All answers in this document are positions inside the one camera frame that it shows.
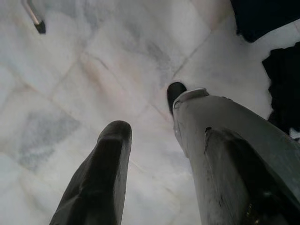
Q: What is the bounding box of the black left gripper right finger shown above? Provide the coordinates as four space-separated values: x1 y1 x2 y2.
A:
203 126 300 225

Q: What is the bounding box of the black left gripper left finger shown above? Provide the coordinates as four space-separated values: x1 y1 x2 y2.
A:
48 120 133 225

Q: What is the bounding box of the grey robot left leg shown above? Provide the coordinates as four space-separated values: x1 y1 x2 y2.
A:
166 81 300 225

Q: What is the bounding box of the crumpled black garment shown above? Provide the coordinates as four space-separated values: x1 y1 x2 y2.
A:
261 43 300 141

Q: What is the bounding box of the silver metal clothes rack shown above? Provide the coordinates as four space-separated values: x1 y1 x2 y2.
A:
21 0 46 35

